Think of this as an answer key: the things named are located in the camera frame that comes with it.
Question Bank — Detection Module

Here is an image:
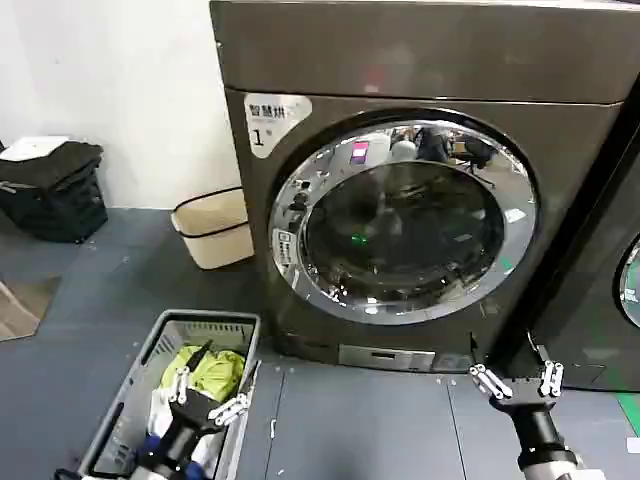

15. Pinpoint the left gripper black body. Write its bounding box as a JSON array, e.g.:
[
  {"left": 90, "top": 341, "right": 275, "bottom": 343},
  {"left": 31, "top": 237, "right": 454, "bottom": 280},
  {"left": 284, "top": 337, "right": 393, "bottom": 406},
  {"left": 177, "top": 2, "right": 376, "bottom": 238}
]
[{"left": 162, "top": 388, "right": 222, "bottom": 465}]

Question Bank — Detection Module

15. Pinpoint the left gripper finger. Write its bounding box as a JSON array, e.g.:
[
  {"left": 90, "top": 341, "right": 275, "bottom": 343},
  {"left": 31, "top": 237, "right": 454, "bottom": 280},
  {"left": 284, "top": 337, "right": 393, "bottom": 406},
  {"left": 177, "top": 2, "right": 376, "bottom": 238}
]
[
  {"left": 207, "top": 358, "right": 262, "bottom": 422},
  {"left": 168, "top": 339, "right": 215, "bottom": 405}
]

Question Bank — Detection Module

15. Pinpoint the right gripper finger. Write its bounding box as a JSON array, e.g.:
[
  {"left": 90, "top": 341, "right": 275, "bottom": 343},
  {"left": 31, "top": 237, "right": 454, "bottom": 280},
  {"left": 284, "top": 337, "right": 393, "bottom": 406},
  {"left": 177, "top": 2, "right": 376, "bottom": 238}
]
[
  {"left": 468, "top": 331, "right": 512, "bottom": 402},
  {"left": 528, "top": 338, "right": 565, "bottom": 400}
]

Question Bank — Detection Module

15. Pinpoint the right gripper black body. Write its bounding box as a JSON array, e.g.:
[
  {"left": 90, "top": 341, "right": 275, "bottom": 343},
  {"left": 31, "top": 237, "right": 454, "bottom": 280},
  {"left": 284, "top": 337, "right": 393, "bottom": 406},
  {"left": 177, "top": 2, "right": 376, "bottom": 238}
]
[{"left": 486, "top": 376, "right": 577, "bottom": 467}]

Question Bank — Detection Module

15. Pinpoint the white garment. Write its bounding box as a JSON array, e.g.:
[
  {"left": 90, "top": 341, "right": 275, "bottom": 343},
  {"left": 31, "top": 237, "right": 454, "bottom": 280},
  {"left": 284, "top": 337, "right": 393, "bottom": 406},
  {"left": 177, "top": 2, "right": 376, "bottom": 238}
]
[{"left": 147, "top": 387, "right": 222, "bottom": 469}]

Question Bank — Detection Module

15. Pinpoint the yellow-green garment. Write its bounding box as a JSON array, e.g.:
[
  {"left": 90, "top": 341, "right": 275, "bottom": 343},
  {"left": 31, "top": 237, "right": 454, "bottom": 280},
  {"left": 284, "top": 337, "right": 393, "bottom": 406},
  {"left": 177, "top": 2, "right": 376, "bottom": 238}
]
[{"left": 160, "top": 343, "right": 247, "bottom": 402}]

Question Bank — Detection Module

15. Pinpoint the blue cloth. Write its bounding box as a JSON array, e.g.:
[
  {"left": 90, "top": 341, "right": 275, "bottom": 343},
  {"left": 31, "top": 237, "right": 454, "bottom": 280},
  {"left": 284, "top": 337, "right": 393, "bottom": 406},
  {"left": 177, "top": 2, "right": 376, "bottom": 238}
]
[{"left": 139, "top": 434, "right": 207, "bottom": 477}]

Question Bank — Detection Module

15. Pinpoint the grey plastic laundry basket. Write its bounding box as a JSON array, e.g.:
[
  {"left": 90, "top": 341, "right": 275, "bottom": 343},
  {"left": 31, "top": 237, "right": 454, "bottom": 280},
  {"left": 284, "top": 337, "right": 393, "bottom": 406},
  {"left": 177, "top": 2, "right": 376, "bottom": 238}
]
[{"left": 76, "top": 309, "right": 262, "bottom": 480}]

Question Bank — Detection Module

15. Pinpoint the silver dryer bottom panel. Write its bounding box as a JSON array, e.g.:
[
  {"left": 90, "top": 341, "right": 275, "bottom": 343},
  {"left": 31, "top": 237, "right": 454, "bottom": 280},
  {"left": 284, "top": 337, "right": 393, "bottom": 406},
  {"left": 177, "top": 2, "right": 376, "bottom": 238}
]
[{"left": 338, "top": 344, "right": 437, "bottom": 374}]

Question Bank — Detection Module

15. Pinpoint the grey dryer with dark side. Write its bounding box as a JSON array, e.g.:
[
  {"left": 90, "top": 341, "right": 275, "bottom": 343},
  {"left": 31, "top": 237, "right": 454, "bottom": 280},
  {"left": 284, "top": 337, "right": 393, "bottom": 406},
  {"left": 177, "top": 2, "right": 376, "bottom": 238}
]
[{"left": 531, "top": 143, "right": 640, "bottom": 394}]

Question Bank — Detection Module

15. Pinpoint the chrome-rimmed glass dryer door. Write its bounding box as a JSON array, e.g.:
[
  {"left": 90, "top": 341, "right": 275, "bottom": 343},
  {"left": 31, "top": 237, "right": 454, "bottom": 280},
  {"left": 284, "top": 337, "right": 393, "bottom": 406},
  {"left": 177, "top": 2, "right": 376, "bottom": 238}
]
[{"left": 618, "top": 233, "right": 640, "bottom": 330}]

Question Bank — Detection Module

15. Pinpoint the beige bin with black rim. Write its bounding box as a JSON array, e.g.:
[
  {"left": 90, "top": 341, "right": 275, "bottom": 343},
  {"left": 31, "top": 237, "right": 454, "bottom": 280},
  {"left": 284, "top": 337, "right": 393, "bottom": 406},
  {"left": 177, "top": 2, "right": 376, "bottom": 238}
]
[{"left": 170, "top": 186, "right": 257, "bottom": 272}]

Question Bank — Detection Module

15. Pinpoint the brown cardboard sheet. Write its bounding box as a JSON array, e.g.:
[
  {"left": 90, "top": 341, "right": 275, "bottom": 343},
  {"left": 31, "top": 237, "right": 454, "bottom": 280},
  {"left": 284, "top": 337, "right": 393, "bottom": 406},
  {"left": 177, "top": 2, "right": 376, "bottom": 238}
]
[{"left": 0, "top": 275, "right": 63, "bottom": 343}]

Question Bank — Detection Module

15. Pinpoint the round glass dryer door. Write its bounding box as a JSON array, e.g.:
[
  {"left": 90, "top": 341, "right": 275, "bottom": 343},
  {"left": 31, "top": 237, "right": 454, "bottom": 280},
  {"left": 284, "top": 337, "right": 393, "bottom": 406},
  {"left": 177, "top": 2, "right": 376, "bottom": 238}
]
[{"left": 267, "top": 107, "right": 542, "bottom": 327}]

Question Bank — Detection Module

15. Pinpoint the black plastic crate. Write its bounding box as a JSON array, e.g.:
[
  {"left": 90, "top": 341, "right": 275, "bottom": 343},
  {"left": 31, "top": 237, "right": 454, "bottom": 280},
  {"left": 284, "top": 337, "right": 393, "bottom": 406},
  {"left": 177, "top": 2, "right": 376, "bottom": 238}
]
[{"left": 0, "top": 164, "right": 110, "bottom": 245}]

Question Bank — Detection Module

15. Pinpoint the dark folded clothes pile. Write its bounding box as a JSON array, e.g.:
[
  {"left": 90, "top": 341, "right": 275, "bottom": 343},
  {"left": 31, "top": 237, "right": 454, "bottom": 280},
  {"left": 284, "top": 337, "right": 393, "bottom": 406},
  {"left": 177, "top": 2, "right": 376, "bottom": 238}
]
[{"left": 0, "top": 141, "right": 105, "bottom": 194}]

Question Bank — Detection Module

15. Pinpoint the silver label with numeral one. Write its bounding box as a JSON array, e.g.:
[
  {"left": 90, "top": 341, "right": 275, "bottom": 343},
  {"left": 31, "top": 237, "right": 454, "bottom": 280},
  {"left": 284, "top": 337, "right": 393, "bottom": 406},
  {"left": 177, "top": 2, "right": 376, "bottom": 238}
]
[{"left": 243, "top": 93, "right": 314, "bottom": 161}]

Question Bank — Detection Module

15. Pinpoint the white flat board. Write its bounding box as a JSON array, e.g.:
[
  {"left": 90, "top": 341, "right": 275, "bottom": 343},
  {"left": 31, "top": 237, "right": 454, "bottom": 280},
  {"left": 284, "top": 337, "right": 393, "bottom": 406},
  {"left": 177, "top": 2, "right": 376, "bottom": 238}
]
[{"left": 0, "top": 135, "right": 70, "bottom": 163}]

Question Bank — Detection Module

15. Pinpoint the grey front-load dryer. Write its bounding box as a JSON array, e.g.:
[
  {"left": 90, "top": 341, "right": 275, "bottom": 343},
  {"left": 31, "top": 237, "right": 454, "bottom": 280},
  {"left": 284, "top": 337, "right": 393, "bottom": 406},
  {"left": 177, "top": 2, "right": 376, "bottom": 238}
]
[{"left": 208, "top": 0, "right": 640, "bottom": 375}]

